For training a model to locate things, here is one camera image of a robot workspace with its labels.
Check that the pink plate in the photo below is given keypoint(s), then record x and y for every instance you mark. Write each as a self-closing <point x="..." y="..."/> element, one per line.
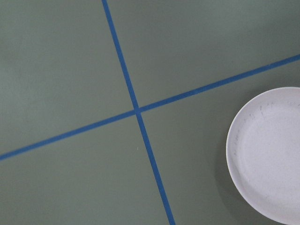
<point x="263" y="154"/>

